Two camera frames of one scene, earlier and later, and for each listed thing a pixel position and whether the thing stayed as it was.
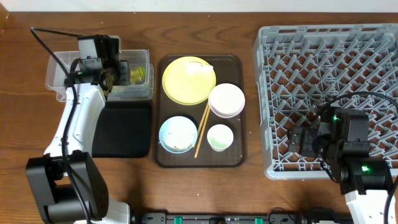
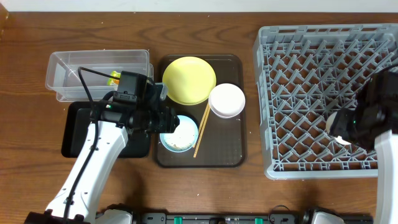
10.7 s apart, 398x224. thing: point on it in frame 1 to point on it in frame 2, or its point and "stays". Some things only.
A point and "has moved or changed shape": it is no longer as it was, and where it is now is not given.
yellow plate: (189, 80) stays
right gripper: (296, 140) to (337, 125)
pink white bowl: (226, 100) stays
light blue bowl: (178, 134) stays
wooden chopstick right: (202, 130) stays
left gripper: (124, 68) to (166, 121)
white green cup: (220, 137) has moved or changed shape
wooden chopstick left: (202, 120) stays
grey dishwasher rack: (302, 66) stays
